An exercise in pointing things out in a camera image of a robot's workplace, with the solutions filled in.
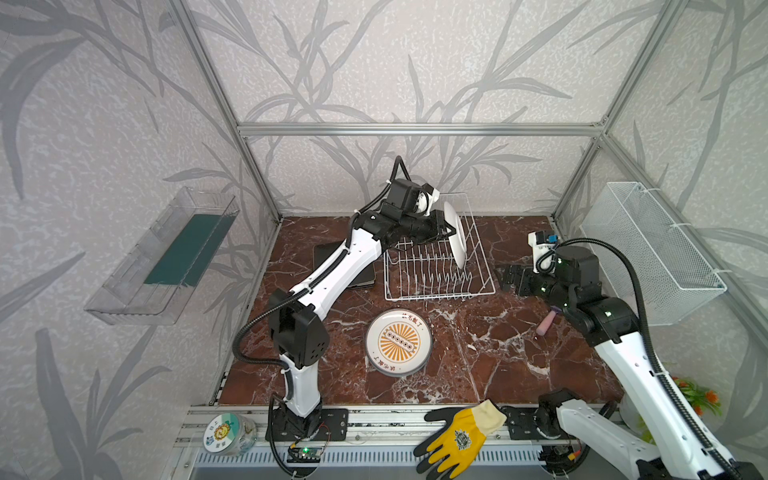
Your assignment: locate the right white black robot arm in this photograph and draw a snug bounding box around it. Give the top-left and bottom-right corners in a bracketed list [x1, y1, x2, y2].
[495, 231, 762, 479]

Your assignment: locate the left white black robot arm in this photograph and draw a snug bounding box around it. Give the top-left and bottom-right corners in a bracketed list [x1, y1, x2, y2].
[231, 156, 466, 441]

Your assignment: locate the purple pink brush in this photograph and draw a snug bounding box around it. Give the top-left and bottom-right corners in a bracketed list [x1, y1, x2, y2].
[536, 309, 560, 336]

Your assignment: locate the pink object in basket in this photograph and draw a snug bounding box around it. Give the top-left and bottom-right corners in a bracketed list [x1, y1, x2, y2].
[621, 292, 651, 316]

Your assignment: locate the yellow black work glove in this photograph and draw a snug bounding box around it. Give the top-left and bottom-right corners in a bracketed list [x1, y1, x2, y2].
[413, 399, 507, 479]

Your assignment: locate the artificial flower plant pot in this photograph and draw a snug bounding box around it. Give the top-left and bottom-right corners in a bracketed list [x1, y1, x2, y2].
[618, 376, 723, 445]

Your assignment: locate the green circuit board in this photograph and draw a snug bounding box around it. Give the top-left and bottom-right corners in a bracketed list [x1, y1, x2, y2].
[287, 443, 327, 464]

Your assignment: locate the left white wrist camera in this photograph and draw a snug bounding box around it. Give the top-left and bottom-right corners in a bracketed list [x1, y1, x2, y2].
[415, 183, 440, 217]

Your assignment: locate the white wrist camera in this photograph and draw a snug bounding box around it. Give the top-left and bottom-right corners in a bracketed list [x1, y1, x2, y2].
[527, 230, 558, 274]
[415, 183, 440, 217]

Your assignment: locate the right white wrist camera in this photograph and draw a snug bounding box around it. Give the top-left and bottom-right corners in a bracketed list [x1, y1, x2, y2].
[527, 230, 558, 274]

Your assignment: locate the white wire dish rack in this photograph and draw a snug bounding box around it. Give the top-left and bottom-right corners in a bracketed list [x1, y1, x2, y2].
[383, 192, 496, 302]

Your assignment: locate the white wire mesh wall basket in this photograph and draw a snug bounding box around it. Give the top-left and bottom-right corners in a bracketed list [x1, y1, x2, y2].
[580, 182, 727, 326]

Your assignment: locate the aluminium mounting rail base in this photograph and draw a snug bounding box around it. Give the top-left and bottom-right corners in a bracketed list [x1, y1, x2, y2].
[161, 404, 679, 480]

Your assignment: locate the clear acrylic wall shelf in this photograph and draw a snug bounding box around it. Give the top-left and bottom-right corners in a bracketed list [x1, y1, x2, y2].
[84, 187, 240, 326]

